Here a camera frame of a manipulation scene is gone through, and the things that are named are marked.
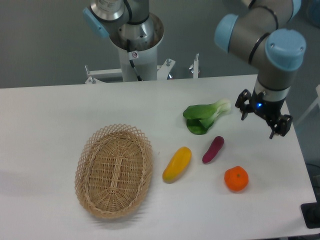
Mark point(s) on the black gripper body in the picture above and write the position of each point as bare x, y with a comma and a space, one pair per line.
267, 104

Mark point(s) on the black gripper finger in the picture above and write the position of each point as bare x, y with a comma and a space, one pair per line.
243, 104
280, 125

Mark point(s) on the purple sweet potato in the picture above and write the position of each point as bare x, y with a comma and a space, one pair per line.
213, 149

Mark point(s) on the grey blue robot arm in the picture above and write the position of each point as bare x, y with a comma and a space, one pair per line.
258, 38

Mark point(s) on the green bok choy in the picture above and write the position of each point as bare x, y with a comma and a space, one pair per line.
200, 118

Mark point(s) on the orange tangerine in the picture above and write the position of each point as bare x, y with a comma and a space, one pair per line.
236, 178

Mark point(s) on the yellow mango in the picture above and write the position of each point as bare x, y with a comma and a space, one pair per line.
177, 165

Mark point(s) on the black device at table edge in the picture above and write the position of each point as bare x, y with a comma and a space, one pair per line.
311, 214

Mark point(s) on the oval wicker basket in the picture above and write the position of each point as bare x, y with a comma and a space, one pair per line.
114, 171

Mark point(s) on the white frame at right edge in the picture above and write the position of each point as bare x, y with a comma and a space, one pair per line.
315, 103

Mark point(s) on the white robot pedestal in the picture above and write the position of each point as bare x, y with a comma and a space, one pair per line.
137, 48

